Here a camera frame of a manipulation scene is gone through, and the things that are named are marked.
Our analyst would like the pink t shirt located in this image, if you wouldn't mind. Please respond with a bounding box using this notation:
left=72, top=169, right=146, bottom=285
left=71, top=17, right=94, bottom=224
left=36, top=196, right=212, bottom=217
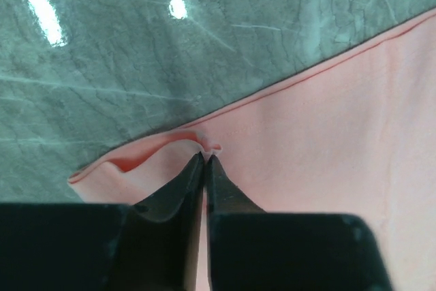
left=68, top=10, right=435, bottom=290

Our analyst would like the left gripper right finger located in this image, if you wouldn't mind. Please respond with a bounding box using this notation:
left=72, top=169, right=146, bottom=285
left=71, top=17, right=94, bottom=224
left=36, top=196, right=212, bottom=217
left=206, top=156, right=392, bottom=290

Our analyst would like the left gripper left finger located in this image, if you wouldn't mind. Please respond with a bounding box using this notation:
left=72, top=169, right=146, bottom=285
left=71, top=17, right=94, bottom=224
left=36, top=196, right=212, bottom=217
left=1, top=153, right=204, bottom=290

